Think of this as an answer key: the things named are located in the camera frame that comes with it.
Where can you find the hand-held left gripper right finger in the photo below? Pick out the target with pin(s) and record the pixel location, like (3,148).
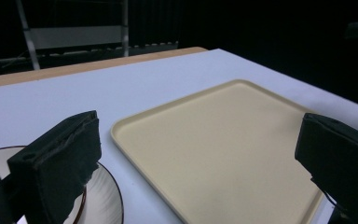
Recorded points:
(338,155)

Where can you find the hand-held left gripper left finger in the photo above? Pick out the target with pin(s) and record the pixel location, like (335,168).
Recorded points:
(56,161)

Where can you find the white plate with brown rim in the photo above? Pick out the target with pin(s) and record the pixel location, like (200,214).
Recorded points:
(101,199)

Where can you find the beige plastic tray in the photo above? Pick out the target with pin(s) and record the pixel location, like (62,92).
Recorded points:
(217,146)

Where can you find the white table cover sheet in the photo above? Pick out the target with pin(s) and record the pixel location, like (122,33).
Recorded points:
(105,90)

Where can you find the metal chair frame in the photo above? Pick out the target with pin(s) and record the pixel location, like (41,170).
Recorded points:
(74,36)

